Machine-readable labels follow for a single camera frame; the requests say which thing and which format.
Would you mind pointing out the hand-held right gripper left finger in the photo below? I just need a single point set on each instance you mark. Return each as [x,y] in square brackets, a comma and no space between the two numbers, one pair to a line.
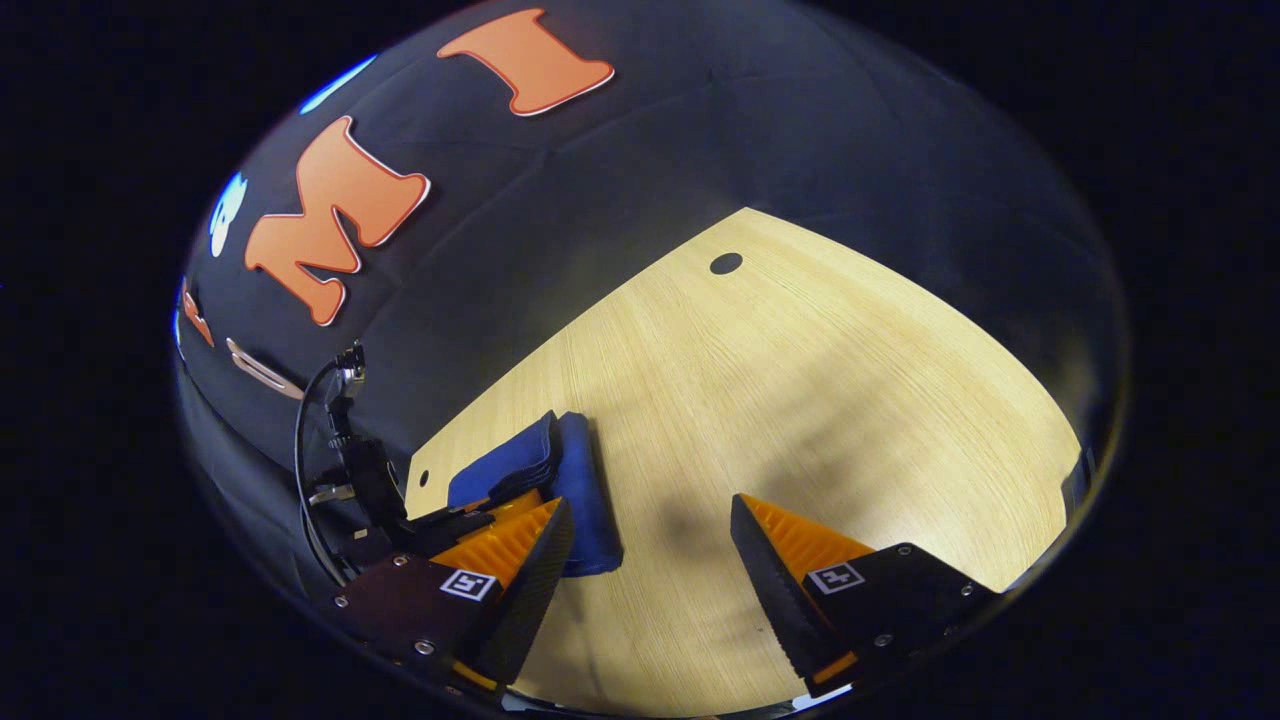
[530,600]

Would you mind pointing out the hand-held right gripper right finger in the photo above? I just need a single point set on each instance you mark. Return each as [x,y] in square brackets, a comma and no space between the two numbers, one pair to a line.
[770,590]

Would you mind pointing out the blue jeans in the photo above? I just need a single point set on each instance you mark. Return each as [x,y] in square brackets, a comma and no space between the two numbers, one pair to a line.
[585,500]

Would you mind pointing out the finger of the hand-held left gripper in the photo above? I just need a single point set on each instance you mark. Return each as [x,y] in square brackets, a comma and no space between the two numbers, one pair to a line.
[520,500]

